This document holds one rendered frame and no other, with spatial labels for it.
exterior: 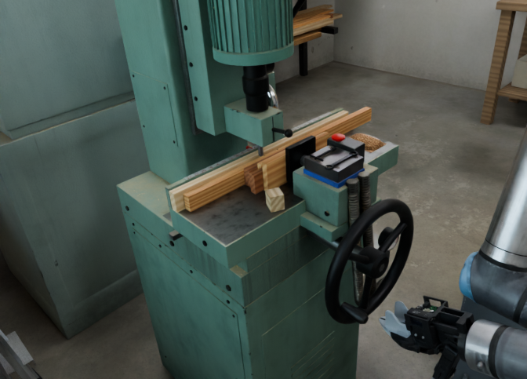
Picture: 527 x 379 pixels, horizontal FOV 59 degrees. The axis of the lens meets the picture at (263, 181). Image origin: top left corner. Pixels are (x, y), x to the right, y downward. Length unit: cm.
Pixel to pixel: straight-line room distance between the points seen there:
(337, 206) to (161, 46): 54
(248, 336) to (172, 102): 59
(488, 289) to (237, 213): 52
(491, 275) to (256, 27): 65
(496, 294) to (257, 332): 53
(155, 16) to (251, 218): 50
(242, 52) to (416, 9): 366
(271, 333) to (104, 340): 104
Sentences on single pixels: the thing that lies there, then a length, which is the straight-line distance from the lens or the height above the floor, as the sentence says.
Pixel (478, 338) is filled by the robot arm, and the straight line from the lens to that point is 91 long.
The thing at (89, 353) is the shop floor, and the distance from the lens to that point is 208.
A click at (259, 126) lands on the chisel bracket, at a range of 106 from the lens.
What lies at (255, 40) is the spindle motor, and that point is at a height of 125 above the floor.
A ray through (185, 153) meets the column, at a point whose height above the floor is 94.
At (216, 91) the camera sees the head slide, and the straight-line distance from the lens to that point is 112.
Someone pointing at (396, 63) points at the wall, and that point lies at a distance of 475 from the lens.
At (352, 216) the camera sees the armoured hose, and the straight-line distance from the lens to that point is 103.
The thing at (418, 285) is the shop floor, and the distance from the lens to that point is 221.
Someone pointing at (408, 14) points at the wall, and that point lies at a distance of 460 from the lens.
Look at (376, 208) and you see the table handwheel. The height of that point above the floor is 95.
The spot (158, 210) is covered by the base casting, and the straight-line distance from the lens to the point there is 127.
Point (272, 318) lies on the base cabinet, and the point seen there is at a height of 62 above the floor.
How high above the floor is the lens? 148
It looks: 31 degrees down
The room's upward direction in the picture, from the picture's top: 4 degrees counter-clockwise
